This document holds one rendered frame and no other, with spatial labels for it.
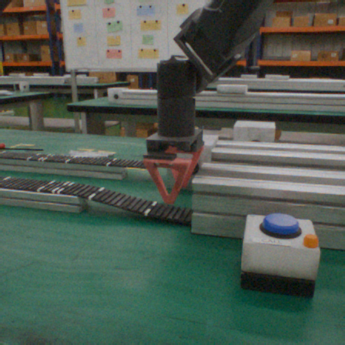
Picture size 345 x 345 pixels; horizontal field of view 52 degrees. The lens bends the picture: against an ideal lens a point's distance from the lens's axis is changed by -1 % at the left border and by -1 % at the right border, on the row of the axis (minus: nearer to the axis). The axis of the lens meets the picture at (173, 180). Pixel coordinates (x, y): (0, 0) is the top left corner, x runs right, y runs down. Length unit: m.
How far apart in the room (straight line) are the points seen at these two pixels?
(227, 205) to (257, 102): 1.61
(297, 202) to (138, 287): 0.24
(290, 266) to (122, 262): 0.21
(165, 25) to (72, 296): 3.25
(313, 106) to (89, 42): 2.47
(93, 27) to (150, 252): 3.47
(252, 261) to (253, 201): 0.12
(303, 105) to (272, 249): 1.73
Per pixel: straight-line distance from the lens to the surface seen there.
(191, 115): 0.52
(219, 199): 0.51
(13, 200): 0.69
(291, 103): 2.09
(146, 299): 0.40
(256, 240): 0.40
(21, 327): 0.40
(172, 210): 0.59
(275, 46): 11.04
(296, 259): 0.40
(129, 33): 3.67
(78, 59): 3.94
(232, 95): 2.09
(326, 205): 0.52
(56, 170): 0.86
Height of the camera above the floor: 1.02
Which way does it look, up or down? 18 degrees down
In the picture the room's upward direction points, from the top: straight up
